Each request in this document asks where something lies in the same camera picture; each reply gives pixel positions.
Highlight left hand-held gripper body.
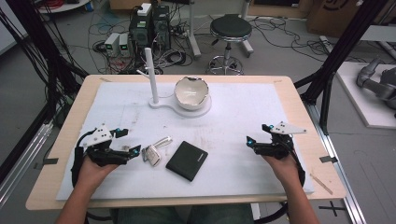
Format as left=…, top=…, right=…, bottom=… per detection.
left=78, top=123, right=132, bottom=167

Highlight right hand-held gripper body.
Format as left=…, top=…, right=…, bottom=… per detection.
left=254, top=121, right=308, bottom=161

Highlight person's right hand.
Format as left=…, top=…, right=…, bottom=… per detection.
left=262, top=153, right=302, bottom=189

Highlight person's left hand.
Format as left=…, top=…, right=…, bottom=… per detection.
left=76, top=155, right=121, bottom=192

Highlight white foam mat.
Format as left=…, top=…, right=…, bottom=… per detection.
left=55, top=81, right=316, bottom=202

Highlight wooden table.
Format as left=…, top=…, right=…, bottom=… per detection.
left=25, top=74, right=347, bottom=211

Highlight black tape piece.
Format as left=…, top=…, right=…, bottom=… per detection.
left=33, top=157, right=60, bottom=171
left=318, top=155, right=339, bottom=164

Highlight black wallet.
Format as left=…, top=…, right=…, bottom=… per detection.
left=165, top=140, right=209, bottom=182

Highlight thin wooden stick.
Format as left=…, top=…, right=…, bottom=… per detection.
left=309, top=173, right=334, bottom=196

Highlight white eggshell-shaped bowl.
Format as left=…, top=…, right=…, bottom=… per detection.
left=173, top=76, right=210, bottom=112

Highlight person's green trousers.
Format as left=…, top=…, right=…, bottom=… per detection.
left=109, top=203, right=255, bottom=224

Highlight black tape cross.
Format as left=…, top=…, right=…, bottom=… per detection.
left=318, top=200, right=347, bottom=217

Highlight grey power supply box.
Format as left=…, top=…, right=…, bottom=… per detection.
left=104, top=32, right=121, bottom=58
left=118, top=33, right=132, bottom=58

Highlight white floor board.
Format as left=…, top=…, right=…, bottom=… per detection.
left=335, top=61, right=396, bottom=130

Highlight black computer tower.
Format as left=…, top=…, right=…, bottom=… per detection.
left=128, top=11, right=154, bottom=51
left=151, top=4, right=172, bottom=50

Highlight black round stool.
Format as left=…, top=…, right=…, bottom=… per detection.
left=206, top=13, right=254, bottom=77

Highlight white metal stand leg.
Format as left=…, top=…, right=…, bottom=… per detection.
left=185, top=0, right=203, bottom=60

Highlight white box on tower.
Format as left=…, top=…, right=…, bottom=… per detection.
left=136, top=2, right=152, bottom=17

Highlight cardboard box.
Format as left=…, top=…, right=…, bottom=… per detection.
left=305, top=0, right=396, bottom=39

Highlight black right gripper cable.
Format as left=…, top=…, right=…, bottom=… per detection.
left=288, top=144, right=307, bottom=189

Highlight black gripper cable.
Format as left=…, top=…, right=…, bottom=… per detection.
left=70, top=130, right=95, bottom=189
left=288, top=144, right=307, bottom=189

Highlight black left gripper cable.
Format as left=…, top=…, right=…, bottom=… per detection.
left=70, top=130, right=95, bottom=189

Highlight aluminium rail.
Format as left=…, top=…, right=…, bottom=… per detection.
left=303, top=101, right=368, bottom=224
left=0, top=120, right=54, bottom=209

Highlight white stand with post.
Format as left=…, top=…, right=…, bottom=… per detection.
left=135, top=47, right=213, bottom=119

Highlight tangle of floor cables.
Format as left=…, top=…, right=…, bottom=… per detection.
left=88, top=6, right=194, bottom=76

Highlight black frame post with cables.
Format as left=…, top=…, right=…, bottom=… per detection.
left=0, top=0, right=90, bottom=185

